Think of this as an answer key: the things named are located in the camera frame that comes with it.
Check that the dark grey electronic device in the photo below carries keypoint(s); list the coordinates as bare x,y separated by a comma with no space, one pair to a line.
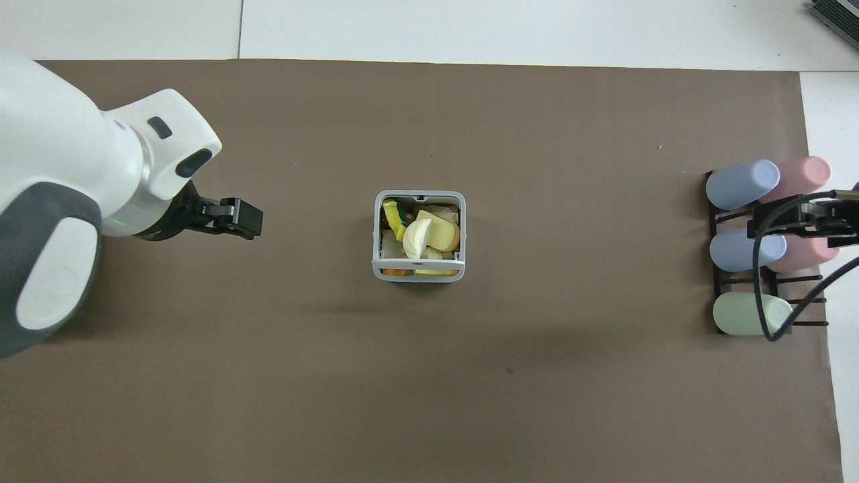
839,13

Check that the yellow banana peel toy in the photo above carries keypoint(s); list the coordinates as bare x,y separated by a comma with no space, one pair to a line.
390,213

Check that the grey trash can lid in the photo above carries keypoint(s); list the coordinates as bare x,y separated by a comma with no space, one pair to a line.
419,276

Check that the white bun-shaped toy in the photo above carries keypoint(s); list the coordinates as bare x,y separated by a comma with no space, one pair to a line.
416,238

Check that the black cup rack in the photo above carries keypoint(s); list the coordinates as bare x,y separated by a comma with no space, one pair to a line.
717,285

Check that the pink cup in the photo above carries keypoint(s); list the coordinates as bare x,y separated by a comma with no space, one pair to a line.
805,176
805,255

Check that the pale green cup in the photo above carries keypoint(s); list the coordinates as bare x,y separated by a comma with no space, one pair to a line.
738,314

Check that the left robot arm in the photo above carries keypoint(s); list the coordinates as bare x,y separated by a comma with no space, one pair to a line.
60,168

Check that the blue cup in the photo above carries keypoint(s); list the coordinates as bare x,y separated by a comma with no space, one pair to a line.
741,184
735,251

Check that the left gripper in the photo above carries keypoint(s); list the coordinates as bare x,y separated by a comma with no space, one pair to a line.
176,218

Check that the grey trash can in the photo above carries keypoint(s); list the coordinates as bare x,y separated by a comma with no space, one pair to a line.
377,228

